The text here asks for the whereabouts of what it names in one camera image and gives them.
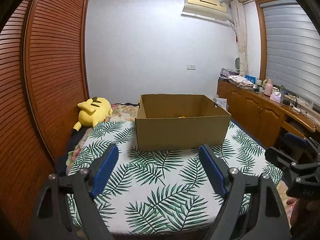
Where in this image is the palm leaf bed sheet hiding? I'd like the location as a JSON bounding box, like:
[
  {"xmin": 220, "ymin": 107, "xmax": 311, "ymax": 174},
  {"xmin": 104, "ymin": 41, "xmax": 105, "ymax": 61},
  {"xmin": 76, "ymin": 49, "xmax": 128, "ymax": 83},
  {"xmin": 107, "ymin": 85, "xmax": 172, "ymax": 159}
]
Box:
[{"xmin": 66, "ymin": 120, "xmax": 284, "ymax": 235}]

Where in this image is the pink tissue box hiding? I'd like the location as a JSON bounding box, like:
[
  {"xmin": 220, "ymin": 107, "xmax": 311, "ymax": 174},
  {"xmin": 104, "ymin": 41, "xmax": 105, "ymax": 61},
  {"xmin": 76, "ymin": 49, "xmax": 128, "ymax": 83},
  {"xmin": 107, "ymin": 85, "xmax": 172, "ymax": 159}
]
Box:
[{"xmin": 270, "ymin": 91, "xmax": 281, "ymax": 103}]

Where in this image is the small white fan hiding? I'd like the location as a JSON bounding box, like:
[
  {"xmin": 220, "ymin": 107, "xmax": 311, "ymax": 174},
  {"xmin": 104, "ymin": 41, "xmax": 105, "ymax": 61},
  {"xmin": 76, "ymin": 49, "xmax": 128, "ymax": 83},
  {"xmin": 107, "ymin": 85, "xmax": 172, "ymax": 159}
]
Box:
[{"xmin": 235, "ymin": 57, "xmax": 240, "ymax": 74}]

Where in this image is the wooden sideboard cabinet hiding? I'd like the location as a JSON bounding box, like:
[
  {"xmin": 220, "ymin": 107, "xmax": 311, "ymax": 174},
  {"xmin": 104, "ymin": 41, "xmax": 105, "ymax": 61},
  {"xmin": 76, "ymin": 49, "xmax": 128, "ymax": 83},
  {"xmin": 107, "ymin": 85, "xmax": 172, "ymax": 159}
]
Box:
[{"xmin": 217, "ymin": 79, "xmax": 319, "ymax": 148}]

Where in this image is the brown cardboard box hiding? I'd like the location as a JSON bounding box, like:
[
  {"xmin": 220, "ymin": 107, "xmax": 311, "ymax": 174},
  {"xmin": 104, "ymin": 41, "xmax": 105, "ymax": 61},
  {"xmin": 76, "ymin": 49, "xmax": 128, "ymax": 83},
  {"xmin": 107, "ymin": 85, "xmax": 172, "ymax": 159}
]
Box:
[{"xmin": 135, "ymin": 94, "xmax": 231, "ymax": 151}]

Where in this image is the yellow Pikachu plush toy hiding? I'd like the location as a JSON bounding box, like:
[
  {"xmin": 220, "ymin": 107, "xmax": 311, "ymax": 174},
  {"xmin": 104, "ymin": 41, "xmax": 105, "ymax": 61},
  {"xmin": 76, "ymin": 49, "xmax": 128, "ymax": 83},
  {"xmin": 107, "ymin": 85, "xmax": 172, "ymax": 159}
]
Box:
[{"xmin": 73, "ymin": 97, "xmax": 113, "ymax": 132}]

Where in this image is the pink thermos bottle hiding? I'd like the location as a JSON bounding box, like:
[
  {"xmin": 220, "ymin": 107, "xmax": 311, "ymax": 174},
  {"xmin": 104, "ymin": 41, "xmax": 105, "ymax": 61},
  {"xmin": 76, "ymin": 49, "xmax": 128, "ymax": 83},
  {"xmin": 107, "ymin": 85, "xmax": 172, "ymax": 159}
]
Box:
[{"xmin": 264, "ymin": 79, "xmax": 273, "ymax": 96}]

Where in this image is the person's right hand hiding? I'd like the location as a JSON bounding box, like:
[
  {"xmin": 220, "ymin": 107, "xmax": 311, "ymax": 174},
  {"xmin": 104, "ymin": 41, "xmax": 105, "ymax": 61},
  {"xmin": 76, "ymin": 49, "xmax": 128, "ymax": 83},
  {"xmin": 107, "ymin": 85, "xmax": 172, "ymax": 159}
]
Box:
[{"xmin": 286, "ymin": 197, "xmax": 319, "ymax": 226}]

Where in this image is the folded floral clothes pile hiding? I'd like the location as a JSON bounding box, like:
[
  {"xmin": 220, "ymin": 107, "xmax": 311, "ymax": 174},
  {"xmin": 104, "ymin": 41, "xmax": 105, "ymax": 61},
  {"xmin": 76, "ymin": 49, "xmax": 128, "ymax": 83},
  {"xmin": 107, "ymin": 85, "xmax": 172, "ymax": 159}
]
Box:
[{"xmin": 219, "ymin": 68, "xmax": 254, "ymax": 90}]

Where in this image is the wooden louvered wardrobe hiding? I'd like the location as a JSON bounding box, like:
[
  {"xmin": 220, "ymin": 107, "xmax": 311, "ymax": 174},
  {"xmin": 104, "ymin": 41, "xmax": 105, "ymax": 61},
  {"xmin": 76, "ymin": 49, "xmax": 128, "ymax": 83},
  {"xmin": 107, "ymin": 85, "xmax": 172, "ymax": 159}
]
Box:
[{"xmin": 1, "ymin": 0, "xmax": 89, "ymax": 239}]

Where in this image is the white air conditioner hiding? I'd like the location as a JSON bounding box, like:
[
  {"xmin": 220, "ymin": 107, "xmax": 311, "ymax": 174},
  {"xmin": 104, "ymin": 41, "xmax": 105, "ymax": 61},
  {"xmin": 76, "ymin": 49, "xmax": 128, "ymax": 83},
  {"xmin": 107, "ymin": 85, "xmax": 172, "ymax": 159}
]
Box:
[{"xmin": 182, "ymin": 0, "xmax": 231, "ymax": 22}]

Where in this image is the white wall switch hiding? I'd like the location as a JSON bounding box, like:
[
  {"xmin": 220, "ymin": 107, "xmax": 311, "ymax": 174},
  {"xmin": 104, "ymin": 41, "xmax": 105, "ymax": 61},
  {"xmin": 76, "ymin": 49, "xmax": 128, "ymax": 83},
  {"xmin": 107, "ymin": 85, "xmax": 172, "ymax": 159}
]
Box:
[{"xmin": 187, "ymin": 64, "xmax": 196, "ymax": 70}]

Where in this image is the grey window blind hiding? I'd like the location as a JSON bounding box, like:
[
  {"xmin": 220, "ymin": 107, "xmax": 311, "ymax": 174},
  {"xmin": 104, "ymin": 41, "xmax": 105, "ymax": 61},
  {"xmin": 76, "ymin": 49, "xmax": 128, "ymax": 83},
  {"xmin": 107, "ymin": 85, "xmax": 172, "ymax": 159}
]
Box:
[{"xmin": 260, "ymin": 0, "xmax": 319, "ymax": 104}]

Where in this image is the cream curtain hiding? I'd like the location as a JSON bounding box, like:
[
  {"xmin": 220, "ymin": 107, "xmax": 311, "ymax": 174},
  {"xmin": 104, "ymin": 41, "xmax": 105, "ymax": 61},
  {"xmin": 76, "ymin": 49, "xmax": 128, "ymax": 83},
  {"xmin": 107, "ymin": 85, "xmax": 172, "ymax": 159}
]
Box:
[{"xmin": 230, "ymin": 0, "xmax": 248, "ymax": 76}]

